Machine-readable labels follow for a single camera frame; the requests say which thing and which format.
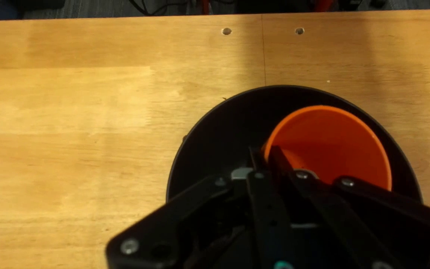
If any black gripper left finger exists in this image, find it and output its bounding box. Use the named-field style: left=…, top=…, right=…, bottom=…
left=105, top=144, right=296, bottom=269

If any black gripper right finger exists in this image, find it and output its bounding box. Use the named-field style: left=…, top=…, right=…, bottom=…
left=268, top=144, right=430, bottom=269

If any orange plastic cup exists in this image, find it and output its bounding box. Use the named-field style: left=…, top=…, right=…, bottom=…
left=262, top=103, right=395, bottom=192

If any black round bowl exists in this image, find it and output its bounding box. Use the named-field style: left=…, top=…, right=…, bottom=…
left=166, top=83, right=424, bottom=213

